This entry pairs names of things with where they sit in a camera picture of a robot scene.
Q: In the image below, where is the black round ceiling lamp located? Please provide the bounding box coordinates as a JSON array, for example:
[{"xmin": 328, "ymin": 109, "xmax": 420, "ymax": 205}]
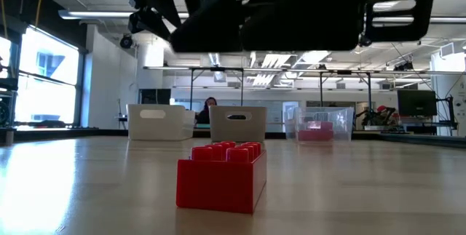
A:
[{"xmin": 119, "ymin": 33, "xmax": 134, "ymax": 49}]

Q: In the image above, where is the black metal gantry frame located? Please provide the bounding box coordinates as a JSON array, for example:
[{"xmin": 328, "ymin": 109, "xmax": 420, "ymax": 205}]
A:
[
  {"xmin": 319, "ymin": 69, "xmax": 373, "ymax": 114},
  {"xmin": 189, "ymin": 66, "xmax": 245, "ymax": 107}
]

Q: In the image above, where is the person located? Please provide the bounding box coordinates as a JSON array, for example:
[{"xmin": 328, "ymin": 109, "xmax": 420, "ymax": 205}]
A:
[{"xmin": 196, "ymin": 96, "xmax": 218, "ymax": 125}]

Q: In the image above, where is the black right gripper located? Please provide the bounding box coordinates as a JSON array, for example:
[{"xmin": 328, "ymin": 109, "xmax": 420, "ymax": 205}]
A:
[{"xmin": 170, "ymin": 0, "xmax": 367, "ymax": 54}]

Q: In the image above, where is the yellow hanging cable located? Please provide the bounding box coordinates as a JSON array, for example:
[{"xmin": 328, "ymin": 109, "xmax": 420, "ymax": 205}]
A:
[{"xmin": 34, "ymin": 0, "xmax": 45, "ymax": 28}]

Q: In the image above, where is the dark background screen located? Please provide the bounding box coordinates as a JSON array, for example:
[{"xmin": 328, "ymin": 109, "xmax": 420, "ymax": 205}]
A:
[{"xmin": 138, "ymin": 88, "xmax": 172, "ymax": 105}]

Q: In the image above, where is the large bright window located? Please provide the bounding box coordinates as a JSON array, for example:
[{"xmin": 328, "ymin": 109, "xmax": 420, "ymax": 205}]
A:
[{"xmin": 14, "ymin": 25, "xmax": 81, "ymax": 127}]

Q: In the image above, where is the black computer monitor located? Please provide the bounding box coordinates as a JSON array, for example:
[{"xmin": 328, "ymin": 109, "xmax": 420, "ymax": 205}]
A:
[{"xmin": 396, "ymin": 89, "xmax": 438, "ymax": 118}]

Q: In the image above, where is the long ceiling tube light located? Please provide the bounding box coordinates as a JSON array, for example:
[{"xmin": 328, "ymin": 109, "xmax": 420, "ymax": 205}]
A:
[
  {"xmin": 58, "ymin": 9, "xmax": 134, "ymax": 20},
  {"xmin": 429, "ymin": 15, "xmax": 466, "ymax": 24}
]

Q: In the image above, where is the clear plastic bin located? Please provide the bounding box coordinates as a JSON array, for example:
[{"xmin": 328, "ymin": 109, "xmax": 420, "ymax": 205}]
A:
[{"xmin": 285, "ymin": 105, "xmax": 355, "ymax": 142}]

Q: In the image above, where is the black aluminium table frame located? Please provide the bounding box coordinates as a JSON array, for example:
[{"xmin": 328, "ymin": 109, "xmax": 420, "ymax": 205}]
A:
[{"xmin": 0, "ymin": 127, "xmax": 466, "ymax": 149}]

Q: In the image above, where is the grey plastic bin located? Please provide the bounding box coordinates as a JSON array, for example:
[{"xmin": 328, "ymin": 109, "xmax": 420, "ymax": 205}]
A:
[{"xmin": 209, "ymin": 105, "xmax": 268, "ymax": 143}]

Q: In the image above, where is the white plastic bin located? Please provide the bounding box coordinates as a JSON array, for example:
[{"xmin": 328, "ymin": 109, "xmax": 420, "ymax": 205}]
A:
[{"xmin": 127, "ymin": 103, "xmax": 197, "ymax": 142}]

